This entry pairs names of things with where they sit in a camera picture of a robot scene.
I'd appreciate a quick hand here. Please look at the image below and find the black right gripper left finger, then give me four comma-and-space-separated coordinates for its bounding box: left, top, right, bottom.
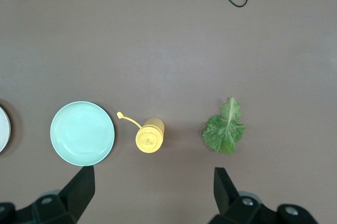
0, 165, 95, 224

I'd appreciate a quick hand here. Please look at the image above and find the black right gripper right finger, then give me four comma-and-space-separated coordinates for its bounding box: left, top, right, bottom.
207, 167, 320, 224

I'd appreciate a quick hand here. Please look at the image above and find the green lettuce leaf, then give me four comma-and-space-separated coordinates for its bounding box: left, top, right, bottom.
202, 96, 246, 155

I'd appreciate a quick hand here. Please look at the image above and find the yellow squeeze bottle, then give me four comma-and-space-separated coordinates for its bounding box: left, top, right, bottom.
116, 111, 166, 153

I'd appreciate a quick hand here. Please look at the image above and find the mint green plate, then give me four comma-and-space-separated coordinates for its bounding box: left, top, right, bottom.
49, 100, 116, 167

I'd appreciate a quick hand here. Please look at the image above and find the beige plate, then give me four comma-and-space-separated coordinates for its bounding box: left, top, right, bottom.
0, 105, 12, 154

